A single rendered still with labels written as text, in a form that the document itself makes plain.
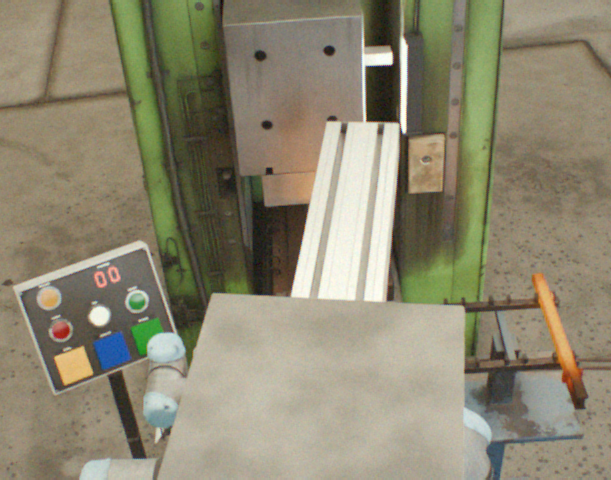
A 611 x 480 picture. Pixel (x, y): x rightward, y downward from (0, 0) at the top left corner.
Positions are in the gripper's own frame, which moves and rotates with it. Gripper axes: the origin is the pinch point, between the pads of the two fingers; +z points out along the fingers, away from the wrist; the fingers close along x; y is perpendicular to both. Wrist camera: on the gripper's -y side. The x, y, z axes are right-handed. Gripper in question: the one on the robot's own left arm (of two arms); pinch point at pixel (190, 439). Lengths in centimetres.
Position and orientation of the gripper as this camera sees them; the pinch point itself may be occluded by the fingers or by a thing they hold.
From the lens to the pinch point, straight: 219.1
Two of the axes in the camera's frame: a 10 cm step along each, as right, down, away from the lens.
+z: 0.6, 7.6, 6.5
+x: 9.9, 0.4, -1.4
